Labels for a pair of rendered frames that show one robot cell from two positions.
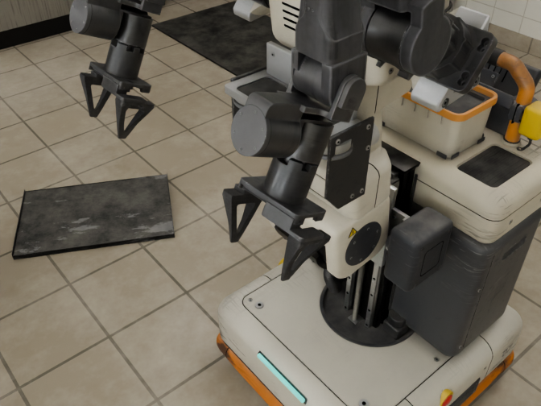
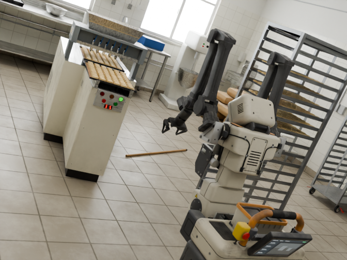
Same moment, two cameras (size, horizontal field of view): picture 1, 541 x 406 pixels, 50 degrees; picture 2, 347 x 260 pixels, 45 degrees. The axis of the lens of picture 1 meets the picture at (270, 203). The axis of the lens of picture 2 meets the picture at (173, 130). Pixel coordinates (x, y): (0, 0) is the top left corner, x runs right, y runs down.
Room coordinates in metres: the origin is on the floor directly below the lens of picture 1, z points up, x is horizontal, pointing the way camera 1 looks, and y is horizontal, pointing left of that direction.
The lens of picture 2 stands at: (0.84, -2.26, 1.65)
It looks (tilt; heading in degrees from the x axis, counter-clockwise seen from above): 15 degrees down; 97
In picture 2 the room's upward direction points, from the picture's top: 22 degrees clockwise
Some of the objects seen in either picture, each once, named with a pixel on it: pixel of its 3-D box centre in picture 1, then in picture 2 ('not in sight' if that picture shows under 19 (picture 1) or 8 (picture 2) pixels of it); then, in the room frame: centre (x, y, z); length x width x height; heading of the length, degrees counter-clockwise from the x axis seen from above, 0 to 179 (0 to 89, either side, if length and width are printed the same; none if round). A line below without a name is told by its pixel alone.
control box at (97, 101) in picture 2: not in sight; (109, 100); (-0.13, 0.95, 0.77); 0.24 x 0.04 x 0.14; 30
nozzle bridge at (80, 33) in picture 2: not in sight; (105, 51); (-0.56, 1.70, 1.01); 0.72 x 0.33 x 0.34; 30
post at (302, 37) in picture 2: not in sight; (257, 135); (1.08, 1.04, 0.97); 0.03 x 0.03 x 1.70; 37
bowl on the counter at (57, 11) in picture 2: not in sight; (55, 11); (-2.26, 3.81, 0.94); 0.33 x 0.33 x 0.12
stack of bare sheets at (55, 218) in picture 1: (96, 212); not in sight; (1.80, 0.71, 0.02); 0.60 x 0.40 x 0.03; 102
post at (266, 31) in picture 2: not in sight; (230, 114); (0.81, 1.40, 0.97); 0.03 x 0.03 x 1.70; 37
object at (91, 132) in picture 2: not in sight; (93, 120); (-0.31, 1.26, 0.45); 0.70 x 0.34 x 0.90; 120
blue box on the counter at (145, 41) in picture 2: not in sight; (151, 42); (-0.95, 4.86, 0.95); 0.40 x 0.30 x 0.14; 43
